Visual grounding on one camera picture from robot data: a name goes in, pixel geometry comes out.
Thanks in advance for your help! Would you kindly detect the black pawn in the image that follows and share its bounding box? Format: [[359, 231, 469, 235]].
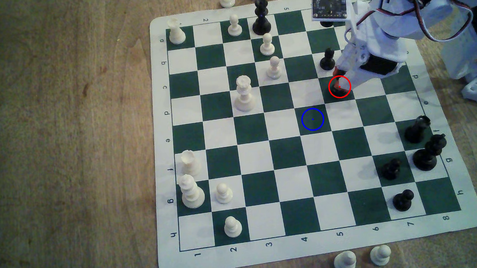
[[332, 77, 349, 96], [392, 189, 416, 213], [380, 158, 403, 181], [319, 48, 337, 72]]

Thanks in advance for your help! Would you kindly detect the white queen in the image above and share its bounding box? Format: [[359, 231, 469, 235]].
[[232, 75, 258, 113]]

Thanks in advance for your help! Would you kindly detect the gripper servo wire bundle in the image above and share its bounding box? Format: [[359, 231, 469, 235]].
[[343, 4, 412, 41]]

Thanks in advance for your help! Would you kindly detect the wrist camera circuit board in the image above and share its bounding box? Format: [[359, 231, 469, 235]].
[[311, 0, 348, 23]]

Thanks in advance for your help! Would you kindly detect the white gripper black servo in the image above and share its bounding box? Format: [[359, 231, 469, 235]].
[[329, 14, 411, 94]]

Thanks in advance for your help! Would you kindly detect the looped servo wire bundle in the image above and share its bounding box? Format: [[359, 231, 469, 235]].
[[396, 0, 476, 45]]

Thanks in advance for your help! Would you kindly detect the black queen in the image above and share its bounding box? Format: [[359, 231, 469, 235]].
[[251, 0, 273, 37]]

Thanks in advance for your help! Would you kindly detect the black king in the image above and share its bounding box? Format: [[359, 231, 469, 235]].
[[411, 133, 449, 172]]

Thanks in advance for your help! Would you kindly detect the white rook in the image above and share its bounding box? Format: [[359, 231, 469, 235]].
[[167, 17, 187, 45], [180, 149, 203, 178]]

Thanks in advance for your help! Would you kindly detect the green white chessboard mat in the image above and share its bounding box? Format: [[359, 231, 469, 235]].
[[142, 0, 477, 268]]

